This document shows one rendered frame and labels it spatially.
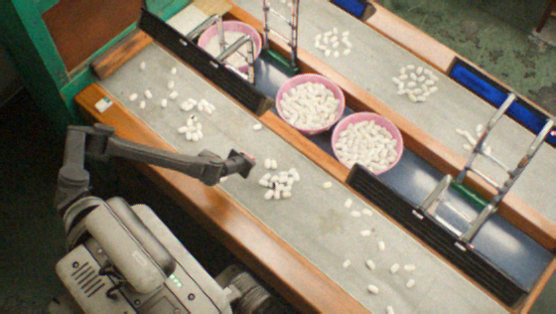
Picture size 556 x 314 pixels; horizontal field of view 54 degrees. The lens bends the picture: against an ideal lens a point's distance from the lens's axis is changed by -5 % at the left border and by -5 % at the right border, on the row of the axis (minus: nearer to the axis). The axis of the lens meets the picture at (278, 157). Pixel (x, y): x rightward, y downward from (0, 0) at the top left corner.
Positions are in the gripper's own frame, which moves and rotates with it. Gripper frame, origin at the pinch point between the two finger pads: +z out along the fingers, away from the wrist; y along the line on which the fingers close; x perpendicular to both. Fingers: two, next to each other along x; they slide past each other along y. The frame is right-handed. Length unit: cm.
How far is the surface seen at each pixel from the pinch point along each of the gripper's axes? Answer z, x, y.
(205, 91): 12.4, -4.1, 37.7
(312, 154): 14.5, -8.9, -13.9
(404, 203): -16, -28, -56
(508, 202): 39, -29, -80
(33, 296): -21, 122, 62
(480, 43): 189, -58, -15
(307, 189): 7.7, 0.2, -21.0
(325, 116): 29.0, -18.6, -6.1
